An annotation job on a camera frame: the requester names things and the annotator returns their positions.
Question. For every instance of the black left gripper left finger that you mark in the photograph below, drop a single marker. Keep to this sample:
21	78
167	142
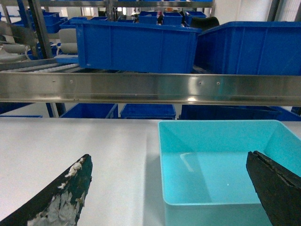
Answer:
60	203

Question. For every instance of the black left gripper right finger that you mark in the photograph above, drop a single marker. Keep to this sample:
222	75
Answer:
278	189

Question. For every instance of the light cyan plastic bin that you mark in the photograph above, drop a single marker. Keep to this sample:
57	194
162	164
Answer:
203	168

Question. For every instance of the blue bin front shelf right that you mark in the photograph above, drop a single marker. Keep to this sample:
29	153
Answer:
251	48

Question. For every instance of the blue bin shelf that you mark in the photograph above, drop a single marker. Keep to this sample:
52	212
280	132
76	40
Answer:
251	48
136	47

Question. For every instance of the blue bin front shelf left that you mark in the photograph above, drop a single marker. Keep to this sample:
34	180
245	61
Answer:
136	47

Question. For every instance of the steel front shelf rail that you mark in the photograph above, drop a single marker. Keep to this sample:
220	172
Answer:
199	89

